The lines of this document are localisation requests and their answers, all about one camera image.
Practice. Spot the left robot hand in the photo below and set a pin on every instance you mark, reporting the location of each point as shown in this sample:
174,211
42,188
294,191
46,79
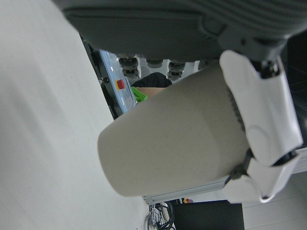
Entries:
156,28

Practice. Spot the beige cup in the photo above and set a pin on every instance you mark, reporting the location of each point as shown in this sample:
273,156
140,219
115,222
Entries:
168,139

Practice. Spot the person in black t-shirt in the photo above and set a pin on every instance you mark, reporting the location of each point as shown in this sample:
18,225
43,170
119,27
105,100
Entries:
153,80

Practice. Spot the large grey teach pendant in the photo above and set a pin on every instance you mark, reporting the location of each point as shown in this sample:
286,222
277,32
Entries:
112,69

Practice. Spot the black pendant stand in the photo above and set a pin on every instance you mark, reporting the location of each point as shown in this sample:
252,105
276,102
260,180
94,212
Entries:
105,95

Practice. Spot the aluminium frame post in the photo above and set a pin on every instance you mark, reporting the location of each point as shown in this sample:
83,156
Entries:
180,193

